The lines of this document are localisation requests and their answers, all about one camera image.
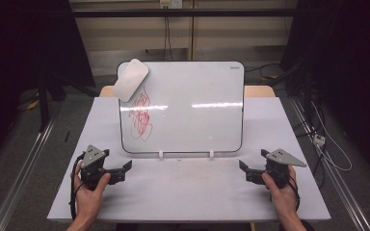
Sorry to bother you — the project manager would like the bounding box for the wooden table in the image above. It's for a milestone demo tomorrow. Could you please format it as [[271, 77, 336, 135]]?
[[98, 84, 277, 98]]

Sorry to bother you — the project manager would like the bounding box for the white cable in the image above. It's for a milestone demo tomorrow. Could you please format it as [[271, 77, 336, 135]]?
[[311, 100, 354, 172]]

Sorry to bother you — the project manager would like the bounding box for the black floor cable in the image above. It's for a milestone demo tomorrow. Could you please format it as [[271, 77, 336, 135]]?
[[244, 63, 282, 74]]

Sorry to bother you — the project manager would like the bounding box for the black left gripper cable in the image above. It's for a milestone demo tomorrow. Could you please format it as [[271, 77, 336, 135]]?
[[68, 153, 87, 222]]

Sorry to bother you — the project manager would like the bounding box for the white whiteboard eraser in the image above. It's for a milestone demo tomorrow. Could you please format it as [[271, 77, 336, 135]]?
[[112, 58, 150, 103]]

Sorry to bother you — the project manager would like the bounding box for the white power strip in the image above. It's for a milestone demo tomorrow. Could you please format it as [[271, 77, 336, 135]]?
[[313, 133, 327, 147]]

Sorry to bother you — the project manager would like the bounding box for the white wall socket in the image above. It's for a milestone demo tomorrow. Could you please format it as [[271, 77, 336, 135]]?
[[159, 0, 184, 10]]

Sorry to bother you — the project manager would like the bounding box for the white whiteboard with black rim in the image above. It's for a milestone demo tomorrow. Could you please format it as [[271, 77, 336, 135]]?
[[116, 61, 246, 154]]

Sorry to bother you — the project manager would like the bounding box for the person's right hand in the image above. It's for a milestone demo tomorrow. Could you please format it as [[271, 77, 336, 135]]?
[[261, 165, 301, 223]]

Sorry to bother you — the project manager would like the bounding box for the black curtain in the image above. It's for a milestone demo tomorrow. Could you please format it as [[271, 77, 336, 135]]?
[[0, 0, 96, 171], [278, 0, 370, 184]]

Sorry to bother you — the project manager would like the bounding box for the black hanging cable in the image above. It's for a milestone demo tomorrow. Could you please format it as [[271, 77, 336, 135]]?
[[163, 8, 174, 62]]

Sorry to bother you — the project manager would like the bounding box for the black horizontal bar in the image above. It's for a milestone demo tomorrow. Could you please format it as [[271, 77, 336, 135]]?
[[70, 8, 298, 18]]

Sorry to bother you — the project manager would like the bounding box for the person's left hand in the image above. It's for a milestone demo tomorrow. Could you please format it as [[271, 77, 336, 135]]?
[[72, 161, 112, 223]]

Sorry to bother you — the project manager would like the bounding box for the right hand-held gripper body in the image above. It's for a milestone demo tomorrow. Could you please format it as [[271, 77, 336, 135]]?
[[260, 148, 308, 190]]

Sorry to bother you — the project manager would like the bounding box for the aluminium floor rail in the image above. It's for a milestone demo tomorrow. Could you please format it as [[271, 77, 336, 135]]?
[[0, 105, 62, 231], [289, 95, 370, 231]]

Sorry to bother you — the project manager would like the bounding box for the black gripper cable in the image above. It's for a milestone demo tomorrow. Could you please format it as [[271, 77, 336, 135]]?
[[68, 153, 87, 222], [286, 174, 302, 213]]

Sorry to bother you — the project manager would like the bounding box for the black metal stand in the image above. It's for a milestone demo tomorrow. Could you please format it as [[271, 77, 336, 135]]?
[[37, 71, 66, 133]]

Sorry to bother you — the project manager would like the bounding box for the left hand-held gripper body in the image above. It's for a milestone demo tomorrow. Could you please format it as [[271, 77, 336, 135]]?
[[79, 143, 126, 191]]

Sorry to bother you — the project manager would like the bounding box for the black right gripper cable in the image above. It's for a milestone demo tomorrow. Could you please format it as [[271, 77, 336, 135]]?
[[286, 174, 302, 213]]

